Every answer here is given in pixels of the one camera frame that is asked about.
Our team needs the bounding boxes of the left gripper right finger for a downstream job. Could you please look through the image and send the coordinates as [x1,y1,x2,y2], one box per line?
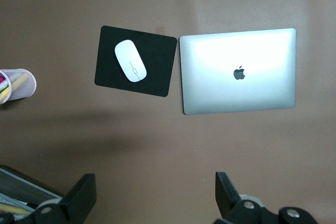
[213,171,277,224]

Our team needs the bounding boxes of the white computer mouse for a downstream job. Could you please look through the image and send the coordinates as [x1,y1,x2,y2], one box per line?
[114,39,148,83]

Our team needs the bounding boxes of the pink mesh pen cup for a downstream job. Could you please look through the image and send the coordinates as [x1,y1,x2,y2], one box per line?
[0,68,38,106]

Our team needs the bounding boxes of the beige pencil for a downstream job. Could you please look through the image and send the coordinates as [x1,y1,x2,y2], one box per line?
[12,73,30,91]

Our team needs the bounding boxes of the silver laptop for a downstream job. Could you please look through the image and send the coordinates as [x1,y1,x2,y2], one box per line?
[179,27,297,116]

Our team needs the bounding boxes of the black mesh desk tray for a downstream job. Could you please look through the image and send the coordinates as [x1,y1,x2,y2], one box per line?
[0,165,64,223]

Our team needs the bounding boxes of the yellow highlighter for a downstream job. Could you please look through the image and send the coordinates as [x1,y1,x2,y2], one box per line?
[0,202,35,215]

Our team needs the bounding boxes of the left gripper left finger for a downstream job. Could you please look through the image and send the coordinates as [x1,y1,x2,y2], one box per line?
[25,173,98,224]

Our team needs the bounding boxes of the black mouse pad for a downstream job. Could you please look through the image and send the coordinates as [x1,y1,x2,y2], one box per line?
[94,25,178,98]

